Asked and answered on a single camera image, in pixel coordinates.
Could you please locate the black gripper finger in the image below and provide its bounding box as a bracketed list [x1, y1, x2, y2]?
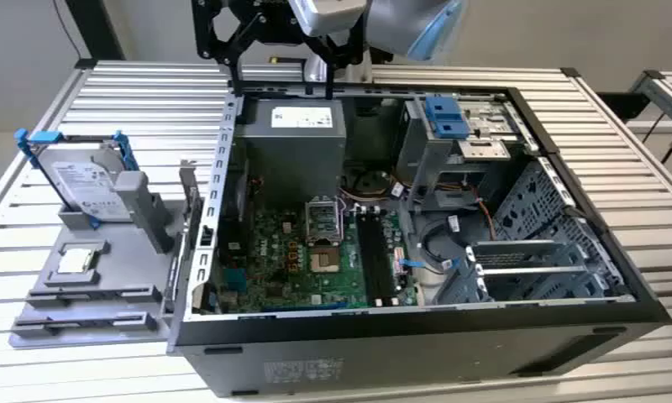
[197, 0, 260, 96]
[304, 16, 367, 101]

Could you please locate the RAM stick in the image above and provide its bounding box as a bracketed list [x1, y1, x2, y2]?
[58, 292, 125, 301]
[44, 318, 118, 330]

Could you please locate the black RAM slot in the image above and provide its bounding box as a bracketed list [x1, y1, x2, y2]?
[357, 212, 383, 304]
[376, 212, 403, 304]
[364, 212, 389, 304]
[369, 212, 396, 304]

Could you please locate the grey power supply unit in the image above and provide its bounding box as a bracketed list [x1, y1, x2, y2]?
[235, 98, 348, 211]

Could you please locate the black round fan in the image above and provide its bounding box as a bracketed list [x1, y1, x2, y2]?
[349, 167, 396, 196]

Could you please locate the grey metal disk bay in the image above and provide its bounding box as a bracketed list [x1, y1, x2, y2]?
[396, 98, 539, 211]

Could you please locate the hard disk in blue carrier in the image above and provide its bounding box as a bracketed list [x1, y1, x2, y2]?
[13, 129, 141, 230]

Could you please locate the CPU socket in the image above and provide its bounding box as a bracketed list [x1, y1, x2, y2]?
[311, 245, 348, 274]

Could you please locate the green Dell motherboard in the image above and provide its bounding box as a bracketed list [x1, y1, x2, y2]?
[217, 205, 421, 314]

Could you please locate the perforated metal disk bay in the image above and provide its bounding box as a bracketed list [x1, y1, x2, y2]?
[436, 238, 634, 303]

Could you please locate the grey plastic parts rack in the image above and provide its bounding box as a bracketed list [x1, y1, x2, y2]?
[8, 170, 208, 349]

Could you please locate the silver CPU chip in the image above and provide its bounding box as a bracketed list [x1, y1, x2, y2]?
[54, 248, 100, 274]

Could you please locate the black open PC case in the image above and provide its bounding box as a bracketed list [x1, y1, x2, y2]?
[167, 77, 672, 398]

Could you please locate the black metal post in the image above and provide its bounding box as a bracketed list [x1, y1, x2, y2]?
[66, 0, 125, 60]

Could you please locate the blue plastic drive bracket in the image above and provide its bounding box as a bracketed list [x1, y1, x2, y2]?
[424, 96, 469, 139]

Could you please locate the graphics card with metal bracket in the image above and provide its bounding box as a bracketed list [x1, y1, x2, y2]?
[167, 157, 208, 314]

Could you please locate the metal socket cover frame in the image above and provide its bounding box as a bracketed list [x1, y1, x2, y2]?
[304, 200, 347, 247]

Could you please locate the orange red wire bundle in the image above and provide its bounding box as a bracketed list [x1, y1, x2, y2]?
[477, 199, 497, 241]

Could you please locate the black cable with white label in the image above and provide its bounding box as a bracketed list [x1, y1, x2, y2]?
[423, 220, 452, 270]
[447, 216, 477, 249]

